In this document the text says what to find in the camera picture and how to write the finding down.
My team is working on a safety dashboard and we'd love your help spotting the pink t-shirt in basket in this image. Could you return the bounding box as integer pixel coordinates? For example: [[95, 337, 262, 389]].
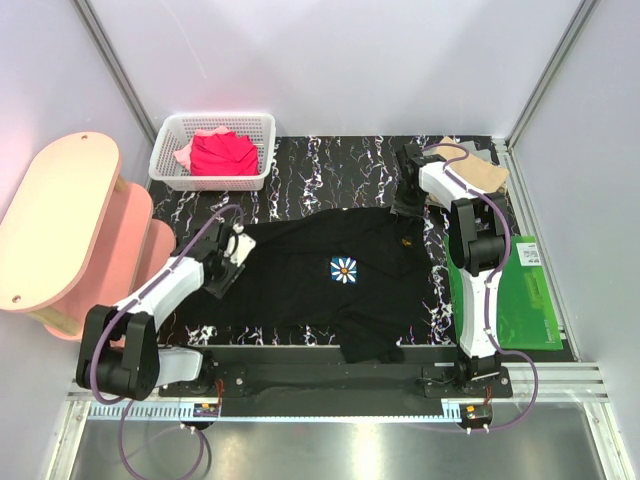
[[173, 126, 230, 171]]

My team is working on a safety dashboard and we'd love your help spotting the pink tiered shelf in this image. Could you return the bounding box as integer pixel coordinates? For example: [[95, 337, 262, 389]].
[[1, 132, 176, 341]]

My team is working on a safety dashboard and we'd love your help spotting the green cutting mat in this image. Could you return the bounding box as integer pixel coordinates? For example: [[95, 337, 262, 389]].
[[443, 233, 568, 354]]

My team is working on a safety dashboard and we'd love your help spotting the beige folded t-shirt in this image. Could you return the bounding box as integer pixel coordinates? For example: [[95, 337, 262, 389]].
[[419, 137, 509, 210]]

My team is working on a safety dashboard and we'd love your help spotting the black marble table mat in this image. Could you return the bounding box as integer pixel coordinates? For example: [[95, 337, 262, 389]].
[[149, 135, 458, 347]]

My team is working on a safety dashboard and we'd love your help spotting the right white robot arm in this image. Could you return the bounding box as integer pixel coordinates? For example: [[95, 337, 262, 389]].
[[391, 144, 511, 397]]

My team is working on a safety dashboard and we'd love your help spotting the white plastic basket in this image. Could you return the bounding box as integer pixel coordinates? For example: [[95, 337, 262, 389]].
[[149, 113, 276, 191]]

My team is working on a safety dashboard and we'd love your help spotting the red t-shirt in basket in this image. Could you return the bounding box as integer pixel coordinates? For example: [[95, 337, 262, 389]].
[[190, 131, 259, 176]]

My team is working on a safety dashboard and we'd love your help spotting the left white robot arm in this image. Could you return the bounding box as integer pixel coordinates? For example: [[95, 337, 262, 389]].
[[76, 223, 256, 405]]

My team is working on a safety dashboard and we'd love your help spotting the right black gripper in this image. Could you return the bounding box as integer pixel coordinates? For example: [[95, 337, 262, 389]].
[[390, 179, 428, 227]]

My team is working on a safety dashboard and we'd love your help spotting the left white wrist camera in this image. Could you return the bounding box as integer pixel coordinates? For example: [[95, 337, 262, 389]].
[[224, 225, 256, 266]]

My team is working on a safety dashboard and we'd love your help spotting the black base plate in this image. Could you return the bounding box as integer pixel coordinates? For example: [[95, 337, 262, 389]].
[[159, 346, 513, 421]]

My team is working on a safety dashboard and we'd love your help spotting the black daisy t-shirt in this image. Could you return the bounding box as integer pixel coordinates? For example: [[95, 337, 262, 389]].
[[166, 207, 432, 363]]

